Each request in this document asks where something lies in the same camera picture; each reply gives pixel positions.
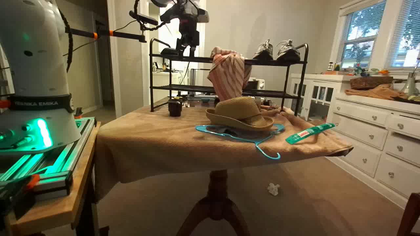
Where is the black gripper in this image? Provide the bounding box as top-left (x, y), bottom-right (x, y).
top-left (160, 0), bottom-right (210, 57)

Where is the small black cooker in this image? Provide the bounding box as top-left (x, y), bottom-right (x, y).
top-left (160, 46), bottom-right (180, 57)

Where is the silver pot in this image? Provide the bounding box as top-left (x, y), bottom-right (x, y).
top-left (189, 67), bottom-right (213, 88)

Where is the red striped cloth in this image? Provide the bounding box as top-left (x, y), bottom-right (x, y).
top-left (206, 46), bottom-right (247, 102)

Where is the black pole with orange rings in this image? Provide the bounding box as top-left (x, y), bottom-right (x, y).
top-left (64, 25), bottom-right (148, 44)

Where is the small black cup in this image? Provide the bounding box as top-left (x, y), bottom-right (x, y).
top-left (167, 98), bottom-right (185, 118)

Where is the dark shoe with silver top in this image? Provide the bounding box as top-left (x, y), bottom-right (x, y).
top-left (276, 38), bottom-right (303, 63)
top-left (252, 38), bottom-right (276, 63)

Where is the tan straw hat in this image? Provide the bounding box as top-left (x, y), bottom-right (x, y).
top-left (205, 95), bottom-right (277, 133)

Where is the round table with tan cloth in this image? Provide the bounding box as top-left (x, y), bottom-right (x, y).
top-left (93, 103), bottom-right (356, 203)

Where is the black metal shelf rack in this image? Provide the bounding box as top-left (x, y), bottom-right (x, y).
top-left (148, 36), bottom-right (310, 118)

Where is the blue clothes hanger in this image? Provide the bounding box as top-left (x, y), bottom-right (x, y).
top-left (194, 122), bottom-right (288, 162)

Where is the white glass door cabinet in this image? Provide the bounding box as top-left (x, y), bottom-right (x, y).
top-left (288, 72), bottom-right (352, 126)

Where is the teal packaged tool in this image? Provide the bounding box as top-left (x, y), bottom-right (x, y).
top-left (284, 122), bottom-right (337, 145)

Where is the crumpled white paper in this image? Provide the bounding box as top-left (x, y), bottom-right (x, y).
top-left (267, 181), bottom-right (282, 198)

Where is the brown wooden basket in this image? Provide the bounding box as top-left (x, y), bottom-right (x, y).
top-left (349, 74), bottom-right (395, 92)

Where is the white framed window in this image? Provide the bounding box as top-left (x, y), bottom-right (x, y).
top-left (328, 0), bottom-right (420, 73)

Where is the brown cloth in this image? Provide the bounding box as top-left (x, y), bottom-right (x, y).
top-left (344, 84), bottom-right (407, 102)

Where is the wooden robot stand board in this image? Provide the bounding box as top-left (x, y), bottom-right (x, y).
top-left (7, 120), bottom-right (102, 233)

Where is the white dresser with drawers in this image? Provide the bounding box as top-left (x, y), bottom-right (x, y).
top-left (327, 92), bottom-right (420, 210)

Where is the dark wooden chair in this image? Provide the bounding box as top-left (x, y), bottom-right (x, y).
top-left (395, 191), bottom-right (420, 236)

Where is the dark wooden table pedestal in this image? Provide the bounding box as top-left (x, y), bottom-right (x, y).
top-left (175, 169), bottom-right (253, 236)

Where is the aluminium rail frame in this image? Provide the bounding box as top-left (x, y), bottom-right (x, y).
top-left (0, 115), bottom-right (97, 200)

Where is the orange clamp handle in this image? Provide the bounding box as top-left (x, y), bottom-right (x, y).
top-left (24, 173), bottom-right (43, 192)

